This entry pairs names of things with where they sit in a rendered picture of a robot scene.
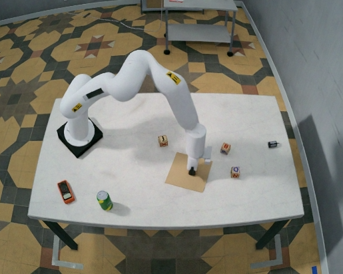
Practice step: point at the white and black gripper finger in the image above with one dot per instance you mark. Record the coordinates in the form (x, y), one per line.
(192, 171)

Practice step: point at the tan square mat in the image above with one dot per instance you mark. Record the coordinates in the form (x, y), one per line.
(178, 174)

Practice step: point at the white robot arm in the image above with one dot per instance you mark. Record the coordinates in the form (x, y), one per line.
(84, 91)

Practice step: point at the green soda can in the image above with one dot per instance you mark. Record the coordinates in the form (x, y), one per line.
(104, 200)

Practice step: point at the wooden alphabet block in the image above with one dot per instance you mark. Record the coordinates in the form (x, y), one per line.
(235, 172)
(225, 148)
(163, 141)

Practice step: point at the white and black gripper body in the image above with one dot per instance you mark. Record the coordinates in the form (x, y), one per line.
(192, 162)

